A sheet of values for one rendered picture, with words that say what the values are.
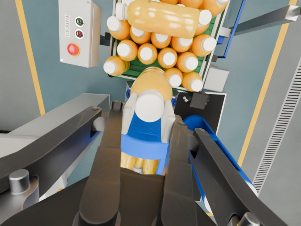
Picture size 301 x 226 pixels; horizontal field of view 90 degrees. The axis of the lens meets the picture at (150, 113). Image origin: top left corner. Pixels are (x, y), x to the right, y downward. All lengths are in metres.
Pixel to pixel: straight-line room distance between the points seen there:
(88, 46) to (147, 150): 0.39
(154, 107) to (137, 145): 0.31
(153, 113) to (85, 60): 0.43
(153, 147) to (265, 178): 2.32
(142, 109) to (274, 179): 2.65
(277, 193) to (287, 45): 1.95
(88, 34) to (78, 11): 0.07
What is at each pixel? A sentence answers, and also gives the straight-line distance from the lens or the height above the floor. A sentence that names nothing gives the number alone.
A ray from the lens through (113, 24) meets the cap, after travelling 0.54.
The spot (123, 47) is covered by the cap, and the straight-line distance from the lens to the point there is 0.53.
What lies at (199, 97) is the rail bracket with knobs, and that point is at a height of 1.00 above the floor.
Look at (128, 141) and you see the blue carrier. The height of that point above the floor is 1.22.
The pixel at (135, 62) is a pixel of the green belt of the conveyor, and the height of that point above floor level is 0.90.
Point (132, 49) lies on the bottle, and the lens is 0.56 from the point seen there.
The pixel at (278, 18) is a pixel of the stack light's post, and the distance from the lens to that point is 0.69.
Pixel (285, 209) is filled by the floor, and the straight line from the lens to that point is 3.32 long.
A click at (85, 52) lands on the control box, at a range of 0.59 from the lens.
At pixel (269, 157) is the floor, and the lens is 2.50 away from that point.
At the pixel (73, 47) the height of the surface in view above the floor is 1.11.
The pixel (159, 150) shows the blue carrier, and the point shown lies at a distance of 0.51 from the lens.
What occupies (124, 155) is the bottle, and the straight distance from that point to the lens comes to 0.62.
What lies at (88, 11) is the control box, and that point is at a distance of 0.59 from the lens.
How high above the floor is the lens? 1.64
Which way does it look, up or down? 69 degrees down
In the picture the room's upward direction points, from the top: 174 degrees counter-clockwise
